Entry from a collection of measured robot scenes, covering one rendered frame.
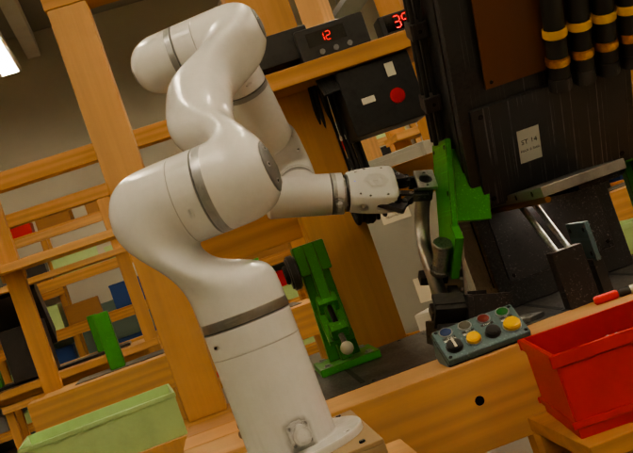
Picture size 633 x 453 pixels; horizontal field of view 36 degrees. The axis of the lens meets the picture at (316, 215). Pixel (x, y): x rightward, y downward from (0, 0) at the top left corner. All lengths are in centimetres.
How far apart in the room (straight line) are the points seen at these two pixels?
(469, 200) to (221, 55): 62
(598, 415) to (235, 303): 52
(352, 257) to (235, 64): 80
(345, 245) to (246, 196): 99
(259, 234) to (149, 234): 103
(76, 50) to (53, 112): 980
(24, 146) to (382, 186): 1024
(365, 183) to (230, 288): 75
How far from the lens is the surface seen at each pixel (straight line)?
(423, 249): 199
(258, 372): 124
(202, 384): 219
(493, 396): 164
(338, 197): 190
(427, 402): 162
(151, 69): 159
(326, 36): 215
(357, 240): 220
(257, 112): 179
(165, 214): 125
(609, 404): 139
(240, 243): 226
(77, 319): 879
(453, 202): 186
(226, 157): 123
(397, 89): 213
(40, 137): 1201
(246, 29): 154
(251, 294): 123
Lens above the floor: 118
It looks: 1 degrees up
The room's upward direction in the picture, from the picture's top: 19 degrees counter-clockwise
